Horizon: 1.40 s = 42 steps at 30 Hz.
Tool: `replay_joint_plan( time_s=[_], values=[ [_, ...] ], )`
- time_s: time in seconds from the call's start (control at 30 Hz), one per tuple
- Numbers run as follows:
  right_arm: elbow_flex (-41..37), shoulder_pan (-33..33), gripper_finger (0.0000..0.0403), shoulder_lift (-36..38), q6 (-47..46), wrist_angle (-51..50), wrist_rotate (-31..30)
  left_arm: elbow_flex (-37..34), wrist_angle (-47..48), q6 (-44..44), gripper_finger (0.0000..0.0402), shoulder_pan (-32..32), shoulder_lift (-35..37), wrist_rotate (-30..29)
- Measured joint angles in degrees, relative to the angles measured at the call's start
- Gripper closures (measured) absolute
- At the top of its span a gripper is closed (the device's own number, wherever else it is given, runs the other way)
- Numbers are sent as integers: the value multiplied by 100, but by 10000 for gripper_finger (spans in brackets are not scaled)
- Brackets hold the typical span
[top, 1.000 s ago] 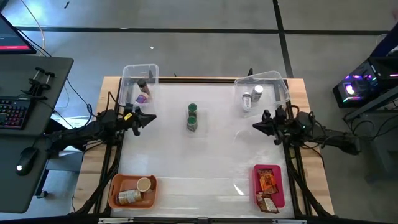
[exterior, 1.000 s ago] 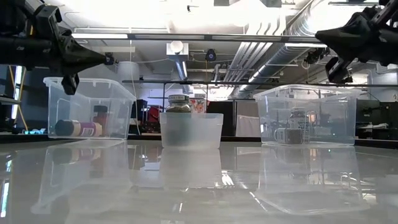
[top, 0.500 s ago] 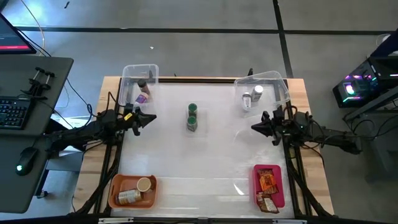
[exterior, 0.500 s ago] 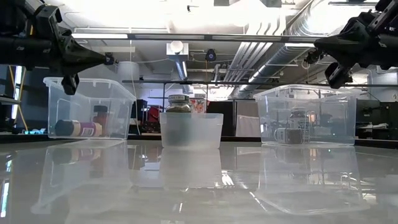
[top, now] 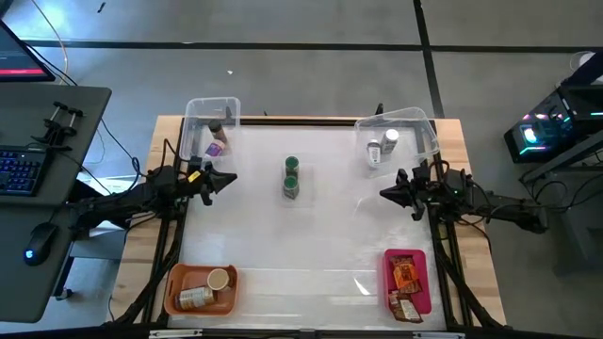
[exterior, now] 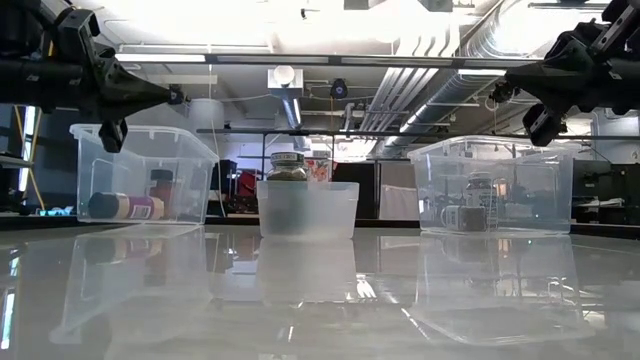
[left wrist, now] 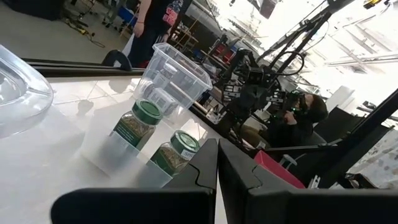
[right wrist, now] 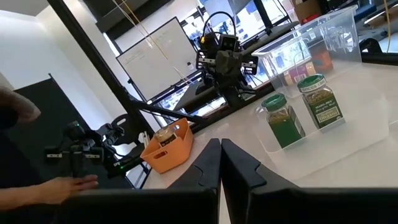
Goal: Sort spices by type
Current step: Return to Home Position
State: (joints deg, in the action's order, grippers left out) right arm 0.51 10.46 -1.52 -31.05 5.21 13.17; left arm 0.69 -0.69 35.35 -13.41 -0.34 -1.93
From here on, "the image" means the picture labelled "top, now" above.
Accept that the white-cap seasoning jar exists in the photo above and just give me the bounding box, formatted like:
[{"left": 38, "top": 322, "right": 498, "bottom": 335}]
[
  {"left": 380, "top": 128, "right": 400, "bottom": 155},
  {"left": 366, "top": 138, "right": 383, "bottom": 170}
]

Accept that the orange plastic tray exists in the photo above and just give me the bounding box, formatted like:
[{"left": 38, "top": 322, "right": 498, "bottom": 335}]
[{"left": 163, "top": 263, "right": 239, "bottom": 317}]

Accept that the white printed paper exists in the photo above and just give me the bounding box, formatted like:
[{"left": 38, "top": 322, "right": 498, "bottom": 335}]
[{"left": 77, "top": 171, "right": 142, "bottom": 236}]

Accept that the black desk clamp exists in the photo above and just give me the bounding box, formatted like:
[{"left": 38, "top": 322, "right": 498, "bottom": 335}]
[{"left": 30, "top": 100, "right": 87, "bottom": 148}]

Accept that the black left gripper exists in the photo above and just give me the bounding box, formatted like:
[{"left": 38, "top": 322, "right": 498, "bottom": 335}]
[{"left": 186, "top": 154, "right": 238, "bottom": 207}]

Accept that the RGB-lit computer tower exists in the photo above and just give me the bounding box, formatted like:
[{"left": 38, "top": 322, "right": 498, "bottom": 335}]
[{"left": 502, "top": 84, "right": 603, "bottom": 165}]

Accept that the dark grey desk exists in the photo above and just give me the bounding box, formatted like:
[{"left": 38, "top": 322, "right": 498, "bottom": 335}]
[{"left": 0, "top": 84, "right": 114, "bottom": 324}]

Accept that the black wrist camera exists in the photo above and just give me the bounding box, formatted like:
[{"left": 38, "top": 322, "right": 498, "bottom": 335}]
[
  {"left": 444, "top": 168, "right": 468, "bottom": 195},
  {"left": 157, "top": 164, "right": 180, "bottom": 190}
]

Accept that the black desk cable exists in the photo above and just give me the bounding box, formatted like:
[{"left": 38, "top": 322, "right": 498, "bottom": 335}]
[{"left": 98, "top": 117, "right": 142, "bottom": 178}]

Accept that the black-lid brown spice jar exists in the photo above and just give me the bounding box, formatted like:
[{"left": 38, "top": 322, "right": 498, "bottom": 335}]
[{"left": 207, "top": 119, "right": 229, "bottom": 145}]

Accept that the orange spice packet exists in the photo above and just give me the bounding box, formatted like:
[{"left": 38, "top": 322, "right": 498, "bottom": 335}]
[
  {"left": 389, "top": 254, "right": 421, "bottom": 296},
  {"left": 387, "top": 291, "right": 425, "bottom": 325}
]

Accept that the cream floor cable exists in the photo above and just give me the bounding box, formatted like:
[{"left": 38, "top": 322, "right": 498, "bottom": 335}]
[{"left": 28, "top": 0, "right": 71, "bottom": 85}]

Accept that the computer monitor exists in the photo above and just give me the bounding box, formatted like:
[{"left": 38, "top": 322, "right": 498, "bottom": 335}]
[{"left": 0, "top": 19, "right": 57, "bottom": 84}]

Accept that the gold-lid seasoning jar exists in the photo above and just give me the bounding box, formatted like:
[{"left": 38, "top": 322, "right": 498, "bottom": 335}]
[
  {"left": 174, "top": 285, "right": 217, "bottom": 312},
  {"left": 206, "top": 267, "right": 233, "bottom": 292}
]

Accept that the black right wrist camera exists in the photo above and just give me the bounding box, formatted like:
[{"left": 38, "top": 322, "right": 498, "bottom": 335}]
[{"left": 444, "top": 168, "right": 468, "bottom": 195}]

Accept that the white round object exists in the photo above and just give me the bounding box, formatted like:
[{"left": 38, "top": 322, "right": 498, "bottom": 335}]
[{"left": 569, "top": 50, "right": 597, "bottom": 72}]

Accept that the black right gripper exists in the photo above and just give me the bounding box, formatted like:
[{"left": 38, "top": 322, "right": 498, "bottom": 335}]
[{"left": 379, "top": 167, "right": 448, "bottom": 222}]

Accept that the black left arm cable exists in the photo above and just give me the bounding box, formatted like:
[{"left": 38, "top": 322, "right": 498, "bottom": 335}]
[{"left": 161, "top": 137, "right": 189, "bottom": 166}]

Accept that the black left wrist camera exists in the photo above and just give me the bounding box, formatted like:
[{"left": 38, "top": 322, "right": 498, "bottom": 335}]
[{"left": 157, "top": 164, "right": 180, "bottom": 190}]

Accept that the black aluminium table frame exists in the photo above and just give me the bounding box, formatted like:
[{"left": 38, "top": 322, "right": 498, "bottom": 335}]
[{"left": 101, "top": 114, "right": 508, "bottom": 339}]

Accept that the backlit black keyboard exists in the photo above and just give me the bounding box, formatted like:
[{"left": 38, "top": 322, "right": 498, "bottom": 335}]
[{"left": 0, "top": 145, "right": 49, "bottom": 198}]

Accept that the pink plastic tray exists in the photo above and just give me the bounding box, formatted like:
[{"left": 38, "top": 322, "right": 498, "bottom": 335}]
[{"left": 382, "top": 248, "right": 433, "bottom": 315}]

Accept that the green-lid spice jar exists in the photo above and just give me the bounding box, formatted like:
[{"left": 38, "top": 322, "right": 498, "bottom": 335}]
[{"left": 282, "top": 174, "right": 301, "bottom": 201}]

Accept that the grey side stand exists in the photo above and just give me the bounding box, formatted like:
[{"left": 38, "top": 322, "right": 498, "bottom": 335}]
[{"left": 519, "top": 131, "right": 603, "bottom": 277}]

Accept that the clear plastic bin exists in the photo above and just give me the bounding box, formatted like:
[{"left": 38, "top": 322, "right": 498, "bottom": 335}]
[
  {"left": 353, "top": 106, "right": 441, "bottom": 180},
  {"left": 179, "top": 96, "right": 242, "bottom": 173}
]

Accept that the black computer mouse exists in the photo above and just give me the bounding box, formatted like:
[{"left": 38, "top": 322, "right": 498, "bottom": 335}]
[{"left": 22, "top": 221, "right": 61, "bottom": 267}]

